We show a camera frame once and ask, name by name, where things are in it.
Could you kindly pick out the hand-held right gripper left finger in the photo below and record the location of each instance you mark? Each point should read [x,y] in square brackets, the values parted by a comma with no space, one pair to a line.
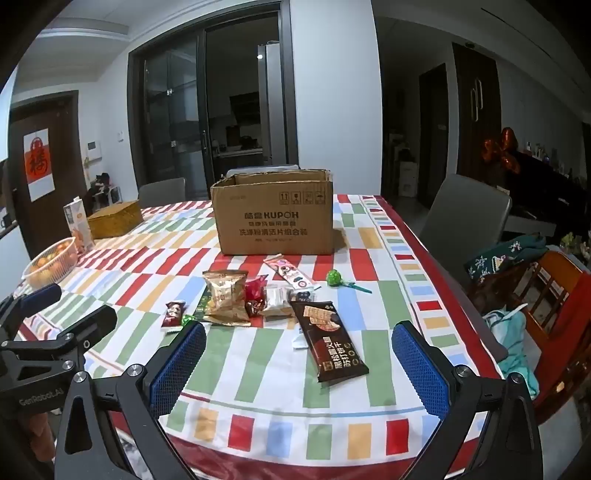
[178,364]

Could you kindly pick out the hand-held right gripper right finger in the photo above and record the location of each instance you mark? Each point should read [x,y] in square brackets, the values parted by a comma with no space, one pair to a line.
[420,369]

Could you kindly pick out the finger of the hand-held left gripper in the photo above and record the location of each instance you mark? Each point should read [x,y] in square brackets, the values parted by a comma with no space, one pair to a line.
[39,296]
[92,323]

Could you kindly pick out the gold snack packet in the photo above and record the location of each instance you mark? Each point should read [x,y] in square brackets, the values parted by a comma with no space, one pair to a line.
[226,295]

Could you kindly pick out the black cracker packet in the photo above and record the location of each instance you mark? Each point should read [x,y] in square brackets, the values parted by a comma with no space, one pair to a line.
[332,344]

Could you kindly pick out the pink snack packet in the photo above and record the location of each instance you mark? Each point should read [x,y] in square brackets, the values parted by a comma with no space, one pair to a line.
[255,293]

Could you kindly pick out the long clear cookie packet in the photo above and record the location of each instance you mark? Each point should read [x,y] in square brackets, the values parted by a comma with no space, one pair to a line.
[288,272]

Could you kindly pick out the brown cardboard box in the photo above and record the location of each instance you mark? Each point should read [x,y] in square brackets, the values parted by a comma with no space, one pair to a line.
[272,221]

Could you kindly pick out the person's left hand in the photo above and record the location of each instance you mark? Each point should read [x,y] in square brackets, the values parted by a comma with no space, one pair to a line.
[38,431]

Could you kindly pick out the white plastic basket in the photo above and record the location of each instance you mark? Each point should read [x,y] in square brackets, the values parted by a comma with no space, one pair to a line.
[55,274]

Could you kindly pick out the pile of oranges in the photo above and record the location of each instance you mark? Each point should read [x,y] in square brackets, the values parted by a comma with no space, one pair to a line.
[46,264]

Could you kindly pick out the small green candy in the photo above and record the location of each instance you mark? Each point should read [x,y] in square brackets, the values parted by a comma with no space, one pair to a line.
[188,320]

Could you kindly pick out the small dark red candy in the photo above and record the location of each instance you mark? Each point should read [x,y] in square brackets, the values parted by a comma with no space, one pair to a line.
[174,314]

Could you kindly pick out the dark green snack packet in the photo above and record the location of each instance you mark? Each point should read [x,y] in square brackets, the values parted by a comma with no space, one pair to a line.
[202,309]

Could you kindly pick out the juice carton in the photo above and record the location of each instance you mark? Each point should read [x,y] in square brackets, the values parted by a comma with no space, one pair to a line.
[78,226]

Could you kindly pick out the colourful checked tablecloth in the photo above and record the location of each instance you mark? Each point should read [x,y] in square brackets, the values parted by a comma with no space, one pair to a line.
[258,364]

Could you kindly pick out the teal cloth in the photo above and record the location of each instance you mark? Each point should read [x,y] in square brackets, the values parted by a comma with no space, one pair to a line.
[512,341]

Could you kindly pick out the woven golden box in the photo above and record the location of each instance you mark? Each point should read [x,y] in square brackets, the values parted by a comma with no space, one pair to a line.
[115,219]

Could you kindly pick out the white snack packet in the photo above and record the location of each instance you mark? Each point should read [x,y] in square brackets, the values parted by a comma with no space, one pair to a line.
[278,300]

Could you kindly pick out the small white sachet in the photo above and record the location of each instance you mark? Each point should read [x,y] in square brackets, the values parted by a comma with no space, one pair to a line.
[299,341]

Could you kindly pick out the small cluttered shelf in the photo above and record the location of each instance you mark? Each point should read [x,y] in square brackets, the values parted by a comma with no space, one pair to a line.
[104,189]

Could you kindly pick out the green lollipop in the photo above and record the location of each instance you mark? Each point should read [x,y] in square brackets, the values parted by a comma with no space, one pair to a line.
[332,277]

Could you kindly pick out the red paper door poster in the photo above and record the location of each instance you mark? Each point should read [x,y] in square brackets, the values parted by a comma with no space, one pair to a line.
[38,164]

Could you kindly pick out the green patterned cloth bag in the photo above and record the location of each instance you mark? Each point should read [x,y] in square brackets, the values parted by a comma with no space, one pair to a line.
[503,254]

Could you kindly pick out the grey dining chair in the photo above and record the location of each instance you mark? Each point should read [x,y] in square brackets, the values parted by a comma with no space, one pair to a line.
[272,169]
[466,221]
[161,191]

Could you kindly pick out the orange wooden chair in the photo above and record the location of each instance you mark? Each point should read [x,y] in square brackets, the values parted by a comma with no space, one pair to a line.
[561,295]

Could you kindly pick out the brown wooden door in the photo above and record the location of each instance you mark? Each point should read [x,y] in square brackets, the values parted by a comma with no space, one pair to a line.
[64,138]

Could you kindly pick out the dark sideboard cabinet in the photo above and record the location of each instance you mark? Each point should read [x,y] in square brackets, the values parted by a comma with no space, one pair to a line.
[549,194]

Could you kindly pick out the sliding glass door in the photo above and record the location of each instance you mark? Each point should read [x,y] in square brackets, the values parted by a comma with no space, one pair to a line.
[175,115]

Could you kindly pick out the orange foil balloon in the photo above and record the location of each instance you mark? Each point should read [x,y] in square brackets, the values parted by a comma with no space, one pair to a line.
[501,150]

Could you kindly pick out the tall dark wardrobe door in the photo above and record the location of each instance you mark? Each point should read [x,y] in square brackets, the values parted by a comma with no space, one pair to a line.
[475,106]

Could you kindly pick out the silver refrigerator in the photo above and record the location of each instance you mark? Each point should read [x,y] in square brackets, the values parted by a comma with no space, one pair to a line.
[272,101]

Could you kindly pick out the white wall intercom panel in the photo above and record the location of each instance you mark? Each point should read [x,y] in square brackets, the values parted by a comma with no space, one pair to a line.
[94,150]

